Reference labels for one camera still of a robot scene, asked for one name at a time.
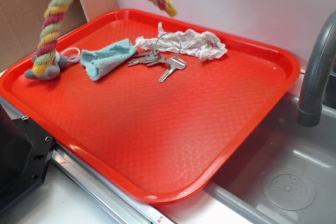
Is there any bunch of small keys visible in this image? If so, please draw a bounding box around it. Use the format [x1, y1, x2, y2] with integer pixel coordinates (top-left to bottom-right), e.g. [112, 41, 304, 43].
[128, 51, 165, 67]

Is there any brown cardboard panel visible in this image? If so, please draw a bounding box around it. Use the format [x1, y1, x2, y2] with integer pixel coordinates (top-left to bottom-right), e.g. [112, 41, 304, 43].
[1, 0, 119, 71]

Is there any silver key on ring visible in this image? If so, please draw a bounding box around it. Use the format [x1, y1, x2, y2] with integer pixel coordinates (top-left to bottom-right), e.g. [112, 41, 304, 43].
[159, 57, 186, 83]

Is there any red plastic tray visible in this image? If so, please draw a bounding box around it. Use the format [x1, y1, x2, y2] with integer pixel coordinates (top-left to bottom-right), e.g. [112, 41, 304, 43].
[0, 8, 301, 205]

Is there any grey plastic sink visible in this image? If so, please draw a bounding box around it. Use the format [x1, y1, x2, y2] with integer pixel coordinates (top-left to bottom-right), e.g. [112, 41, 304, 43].
[205, 94, 335, 223]

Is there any aluminium rail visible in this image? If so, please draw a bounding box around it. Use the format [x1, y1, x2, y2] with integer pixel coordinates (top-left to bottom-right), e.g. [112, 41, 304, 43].
[51, 144, 174, 223]

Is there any multicolored twisted rope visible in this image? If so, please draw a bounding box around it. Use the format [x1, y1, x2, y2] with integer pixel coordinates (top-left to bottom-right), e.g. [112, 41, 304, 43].
[31, 0, 178, 76]

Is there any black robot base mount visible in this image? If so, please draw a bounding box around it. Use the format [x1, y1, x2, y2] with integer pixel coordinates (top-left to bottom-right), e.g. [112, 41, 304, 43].
[1, 107, 55, 215]

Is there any grey plush mouse toy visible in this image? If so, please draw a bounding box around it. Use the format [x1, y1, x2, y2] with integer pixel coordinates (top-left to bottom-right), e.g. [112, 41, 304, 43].
[24, 47, 81, 81]

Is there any crumpled white paper towel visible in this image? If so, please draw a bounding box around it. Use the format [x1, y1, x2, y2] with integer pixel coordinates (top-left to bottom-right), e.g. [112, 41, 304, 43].
[135, 23, 228, 61]

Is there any grey faucet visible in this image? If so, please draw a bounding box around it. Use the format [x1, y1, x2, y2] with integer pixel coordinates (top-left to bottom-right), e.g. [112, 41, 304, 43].
[296, 12, 335, 127]

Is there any light blue cloth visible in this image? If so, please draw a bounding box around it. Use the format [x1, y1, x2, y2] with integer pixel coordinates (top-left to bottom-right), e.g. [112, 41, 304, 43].
[80, 39, 137, 81]

